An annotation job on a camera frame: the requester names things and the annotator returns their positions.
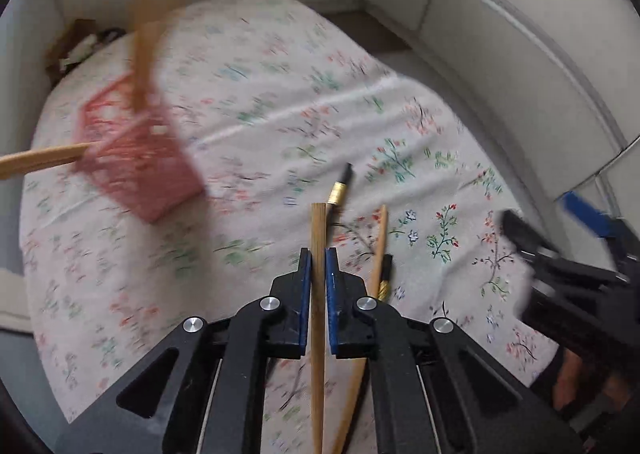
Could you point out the person's right hand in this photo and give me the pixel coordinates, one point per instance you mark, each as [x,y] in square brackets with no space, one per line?
[590,384]

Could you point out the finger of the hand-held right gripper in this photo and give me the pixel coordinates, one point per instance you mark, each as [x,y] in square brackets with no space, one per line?
[585,214]
[525,234]

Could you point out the black chopstick with gold band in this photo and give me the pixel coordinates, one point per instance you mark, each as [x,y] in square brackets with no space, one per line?
[344,179]
[386,270]

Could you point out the pink perforated utensil holder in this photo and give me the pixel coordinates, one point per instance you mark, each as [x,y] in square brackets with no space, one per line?
[145,174]

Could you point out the floral tablecloth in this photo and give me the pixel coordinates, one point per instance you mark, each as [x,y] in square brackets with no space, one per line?
[300,109]

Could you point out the black trash bin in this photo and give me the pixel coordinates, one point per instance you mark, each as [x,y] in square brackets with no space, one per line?
[111,35]

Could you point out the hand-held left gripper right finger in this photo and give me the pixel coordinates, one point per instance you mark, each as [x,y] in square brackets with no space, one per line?
[332,299]

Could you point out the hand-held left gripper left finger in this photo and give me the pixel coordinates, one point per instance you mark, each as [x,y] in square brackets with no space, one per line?
[306,299]

